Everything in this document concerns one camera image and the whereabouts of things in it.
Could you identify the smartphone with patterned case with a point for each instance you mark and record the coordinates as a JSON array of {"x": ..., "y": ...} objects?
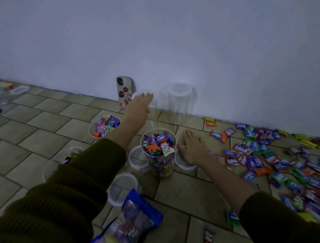
[{"x": 125, "y": 91}]

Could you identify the clear jar with few candies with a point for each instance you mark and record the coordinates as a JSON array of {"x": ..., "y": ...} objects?
[{"x": 53, "y": 164}]

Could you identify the scattered pile of wrapped candies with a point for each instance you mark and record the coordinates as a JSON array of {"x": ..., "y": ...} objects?
[{"x": 265, "y": 157}]

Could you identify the dark purple candy wrapper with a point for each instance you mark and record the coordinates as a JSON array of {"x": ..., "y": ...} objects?
[{"x": 208, "y": 235}]

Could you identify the short empty clear plastic jar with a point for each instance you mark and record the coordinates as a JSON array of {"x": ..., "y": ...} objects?
[{"x": 153, "y": 104}]

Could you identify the clear jar full of candies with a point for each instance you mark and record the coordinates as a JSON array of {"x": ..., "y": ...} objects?
[{"x": 160, "y": 165}]

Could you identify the person's left hand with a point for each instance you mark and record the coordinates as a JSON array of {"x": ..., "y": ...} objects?
[{"x": 136, "y": 110}]

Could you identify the pink candy wrapper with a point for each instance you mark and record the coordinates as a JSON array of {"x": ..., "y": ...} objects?
[{"x": 214, "y": 155}]

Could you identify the heap of wrapped candies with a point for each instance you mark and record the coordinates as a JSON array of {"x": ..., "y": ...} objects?
[
  {"x": 106, "y": 126},
  {"x": 160, "y": 144},
  {"x": 70, "y": 157}
]

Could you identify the yellow and orange candy wrapper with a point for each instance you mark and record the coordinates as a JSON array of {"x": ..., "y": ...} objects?
[{"x": 210, "y": 122}]

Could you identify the clear round jar lid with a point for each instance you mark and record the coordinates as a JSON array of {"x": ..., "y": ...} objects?
[
  {"x": 182, "y": 165},
  {"x": 122, "y": 189},
  {"x": 137, "y": 159}
]

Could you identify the person's left forearm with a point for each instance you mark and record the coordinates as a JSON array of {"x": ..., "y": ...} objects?
[{"x": 75, "y": 180}]

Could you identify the person's right forearm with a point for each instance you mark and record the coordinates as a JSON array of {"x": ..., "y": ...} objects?
[{"x": 230, "y": 185}]

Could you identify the tall empty clear plastic jar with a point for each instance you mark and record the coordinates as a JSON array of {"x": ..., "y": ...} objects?
[{"x": 179, "y": 105}]

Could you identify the blue plastic candy bag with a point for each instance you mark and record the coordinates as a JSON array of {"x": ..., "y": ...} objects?
[{"x": 135, "y": 217}]

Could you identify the clear plastic container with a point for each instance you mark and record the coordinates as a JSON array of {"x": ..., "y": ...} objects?
[{"x": 5, "y": 94}]

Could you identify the person's left fingers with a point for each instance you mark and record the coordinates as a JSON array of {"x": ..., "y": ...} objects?
[{"x": 147, "y": 97}]

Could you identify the green and blue candy wrapper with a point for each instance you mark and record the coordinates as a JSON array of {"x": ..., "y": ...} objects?
[{"x": 233, "y": 218}]

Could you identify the person's right thumb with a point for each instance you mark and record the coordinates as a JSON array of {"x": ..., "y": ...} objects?
[{"x": 181, "y": 149}]

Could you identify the person's right middle finger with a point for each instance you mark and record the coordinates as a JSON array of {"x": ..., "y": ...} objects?
[{"x": 191, "y": 136}]

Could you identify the person's right hand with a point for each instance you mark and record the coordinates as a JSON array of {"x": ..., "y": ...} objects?
[{"x": 196, "y": 151}]

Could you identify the clear jar half-filled with candies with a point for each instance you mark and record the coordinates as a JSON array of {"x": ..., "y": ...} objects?
[{"x": 93, "y": 129}]

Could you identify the clear rectangular container lid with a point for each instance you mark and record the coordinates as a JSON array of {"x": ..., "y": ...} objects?
[{"x": 19, "y": 90}]

